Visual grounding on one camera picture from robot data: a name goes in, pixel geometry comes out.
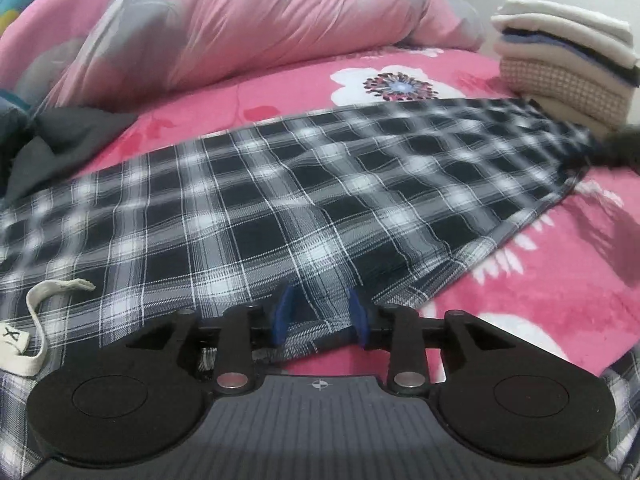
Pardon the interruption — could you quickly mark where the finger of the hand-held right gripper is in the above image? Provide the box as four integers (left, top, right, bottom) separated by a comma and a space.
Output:
592, 127, 640, 171

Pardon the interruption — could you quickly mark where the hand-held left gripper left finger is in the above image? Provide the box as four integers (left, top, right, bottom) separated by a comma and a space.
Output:
125, 284, 300, 395

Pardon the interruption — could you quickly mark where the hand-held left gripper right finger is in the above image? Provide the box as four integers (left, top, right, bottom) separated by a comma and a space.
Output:
347, 287, 517, 397

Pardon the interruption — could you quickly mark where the black white plaid shirt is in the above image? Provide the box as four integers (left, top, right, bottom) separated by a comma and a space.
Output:
0, 96, 640, 480

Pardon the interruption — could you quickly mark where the stack of folded clothes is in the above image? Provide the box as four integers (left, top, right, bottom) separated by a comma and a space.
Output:
490, 0, 640, 133

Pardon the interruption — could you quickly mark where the pink floral bed sheet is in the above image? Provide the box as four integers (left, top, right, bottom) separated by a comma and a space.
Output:
85, 47, 640, 381

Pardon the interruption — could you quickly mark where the dark grey garment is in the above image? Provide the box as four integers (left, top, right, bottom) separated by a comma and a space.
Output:
5, 105, 138, 203

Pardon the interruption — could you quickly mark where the pink floral quilt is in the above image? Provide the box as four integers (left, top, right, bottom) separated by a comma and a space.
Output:
0, 0, 488, 111

